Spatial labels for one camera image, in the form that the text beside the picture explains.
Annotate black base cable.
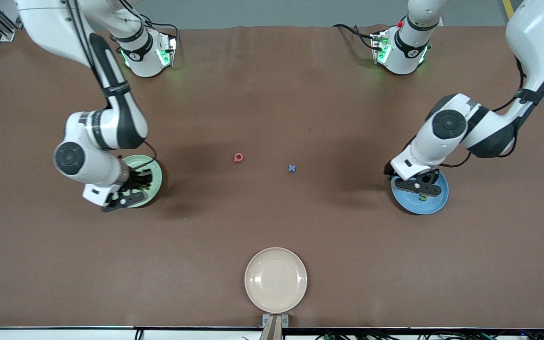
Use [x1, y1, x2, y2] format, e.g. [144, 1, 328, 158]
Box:
[332, 24, 381, 50]
[140, 17, 180, 50]

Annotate blue plate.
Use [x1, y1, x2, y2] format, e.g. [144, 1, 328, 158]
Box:
[391, 163, 450, 215]

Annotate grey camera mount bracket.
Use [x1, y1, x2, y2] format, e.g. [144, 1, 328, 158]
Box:
[262, 314, 289, 340]

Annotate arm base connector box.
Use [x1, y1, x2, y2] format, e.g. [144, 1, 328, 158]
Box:
[370, 30, 391, 64]
[156, 31, 178, 67]

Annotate light green plate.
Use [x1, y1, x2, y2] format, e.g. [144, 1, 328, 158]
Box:
[111, 154, 163, 208]

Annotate beige plate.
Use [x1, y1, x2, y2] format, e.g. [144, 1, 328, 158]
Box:
[244, 247, 308, 314]

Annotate white table edge rail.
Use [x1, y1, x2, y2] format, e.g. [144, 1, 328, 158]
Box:
[0, 327, 544, 340]

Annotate brown table cover sheet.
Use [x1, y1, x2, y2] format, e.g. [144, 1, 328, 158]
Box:
[0, 25, 544, 329]

